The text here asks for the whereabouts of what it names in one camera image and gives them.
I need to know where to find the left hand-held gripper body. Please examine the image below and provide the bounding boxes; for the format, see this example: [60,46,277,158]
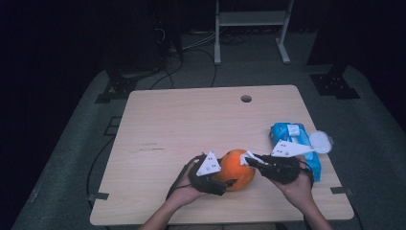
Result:
[188,150,228,196]

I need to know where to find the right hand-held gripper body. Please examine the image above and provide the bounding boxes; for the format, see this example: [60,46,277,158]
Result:
[260,139,315,185]

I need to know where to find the white wet wipe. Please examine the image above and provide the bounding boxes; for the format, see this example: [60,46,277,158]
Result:
[239,150,266,167]

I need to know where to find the orange plush toy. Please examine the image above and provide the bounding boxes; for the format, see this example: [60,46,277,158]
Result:
[218,149,257,192]

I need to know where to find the blue wet wipes packet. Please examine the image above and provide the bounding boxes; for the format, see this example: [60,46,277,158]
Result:
[269,122,334,183]

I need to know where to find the person's left hand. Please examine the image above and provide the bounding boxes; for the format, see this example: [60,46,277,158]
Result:
[166,162,205,209]

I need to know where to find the person's right hand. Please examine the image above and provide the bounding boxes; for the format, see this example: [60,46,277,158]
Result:
[272,155,315,209]

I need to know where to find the black tape piece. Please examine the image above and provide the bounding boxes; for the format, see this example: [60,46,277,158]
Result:
[329,187,353,196]
[88,192,110,201]

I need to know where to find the black stand with flat base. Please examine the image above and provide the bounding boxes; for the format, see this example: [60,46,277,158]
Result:
[309,63,362,100]

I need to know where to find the dark floor plate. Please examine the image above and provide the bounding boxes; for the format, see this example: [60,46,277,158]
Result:
[103,116,123,137]

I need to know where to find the black stand with crossed base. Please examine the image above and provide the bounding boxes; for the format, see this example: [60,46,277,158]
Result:
[95,71,161,104]

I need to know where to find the white metal stand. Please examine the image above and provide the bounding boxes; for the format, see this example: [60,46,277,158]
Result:
[214,0,295,65]

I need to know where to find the right hand-held gripper cable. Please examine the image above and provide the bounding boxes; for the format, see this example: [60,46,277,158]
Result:
[298,159,316,188]

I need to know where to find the black floor cable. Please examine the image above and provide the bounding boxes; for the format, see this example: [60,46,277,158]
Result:
[85,137,116,205]
[149,54,185,90]
[191,47,218,88]

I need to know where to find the white floor cables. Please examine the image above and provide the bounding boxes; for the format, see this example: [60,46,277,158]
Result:
[181,30,218,52]

